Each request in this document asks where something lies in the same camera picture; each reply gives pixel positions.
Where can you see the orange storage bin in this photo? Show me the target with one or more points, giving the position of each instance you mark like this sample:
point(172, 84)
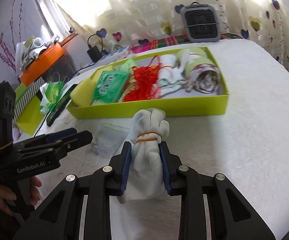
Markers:
point(42, 63)

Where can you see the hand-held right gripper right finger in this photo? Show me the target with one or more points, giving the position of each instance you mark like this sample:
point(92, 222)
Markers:
point(165, 170)

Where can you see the black power adapter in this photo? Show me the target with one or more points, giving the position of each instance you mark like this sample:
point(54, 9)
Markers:
point(94, 53)

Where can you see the green wet wipes packet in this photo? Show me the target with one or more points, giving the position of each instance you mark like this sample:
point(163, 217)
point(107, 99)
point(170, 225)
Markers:
point(52, 95)

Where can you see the green towel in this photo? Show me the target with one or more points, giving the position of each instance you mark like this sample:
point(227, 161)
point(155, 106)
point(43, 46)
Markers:
point(204, 77)

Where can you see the lime chevron box lid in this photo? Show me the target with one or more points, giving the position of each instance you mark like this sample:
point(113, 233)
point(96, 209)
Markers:
point(27, 120)

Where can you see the green printed packet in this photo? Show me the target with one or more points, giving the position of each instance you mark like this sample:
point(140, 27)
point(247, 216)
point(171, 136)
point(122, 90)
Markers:
point(109, 85)

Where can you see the lime green box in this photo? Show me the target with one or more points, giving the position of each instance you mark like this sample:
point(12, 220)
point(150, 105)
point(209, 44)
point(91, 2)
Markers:
point(147, 108)

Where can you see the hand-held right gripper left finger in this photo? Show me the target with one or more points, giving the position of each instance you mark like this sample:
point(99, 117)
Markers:
point(124, 170)

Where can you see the pink blossom branches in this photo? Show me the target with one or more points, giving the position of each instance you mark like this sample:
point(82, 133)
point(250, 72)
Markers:
point(2, 47)

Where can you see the colourful plaid cloth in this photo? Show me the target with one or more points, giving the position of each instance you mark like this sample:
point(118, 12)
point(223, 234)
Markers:
point(164, 42)

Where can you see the heart print curtain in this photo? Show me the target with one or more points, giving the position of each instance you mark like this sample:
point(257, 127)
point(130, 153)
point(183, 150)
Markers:
point(147, 5)

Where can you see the black smartphone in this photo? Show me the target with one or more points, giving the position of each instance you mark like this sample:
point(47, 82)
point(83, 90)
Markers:
point(59, 107)

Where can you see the clear red print plastic bag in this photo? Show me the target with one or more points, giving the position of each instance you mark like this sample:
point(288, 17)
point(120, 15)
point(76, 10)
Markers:
point(109, 140)

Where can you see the grey space heater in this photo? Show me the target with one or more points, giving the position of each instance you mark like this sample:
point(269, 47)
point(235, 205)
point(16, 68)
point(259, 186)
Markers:
point(202, 22)

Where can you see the dark glass tank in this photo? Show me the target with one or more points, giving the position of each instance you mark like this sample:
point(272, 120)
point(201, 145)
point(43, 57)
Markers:
point(59, 67)

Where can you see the white and teal sock bundle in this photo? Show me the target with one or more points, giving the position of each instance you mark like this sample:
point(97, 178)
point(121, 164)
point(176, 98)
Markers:
point(169, 72)

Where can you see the yellow sponge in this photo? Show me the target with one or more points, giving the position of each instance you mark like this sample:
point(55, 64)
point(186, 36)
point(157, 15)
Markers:
point(83, 92)

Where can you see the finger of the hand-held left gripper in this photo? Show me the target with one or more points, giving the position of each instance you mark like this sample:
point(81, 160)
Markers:
point(80, 140)
point(62, 133)

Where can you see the window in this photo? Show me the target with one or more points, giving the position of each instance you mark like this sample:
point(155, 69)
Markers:
point(54, 12)

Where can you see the pile of white wrapped clutter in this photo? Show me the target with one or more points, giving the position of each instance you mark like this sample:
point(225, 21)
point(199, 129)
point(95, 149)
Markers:
point(32, 52)

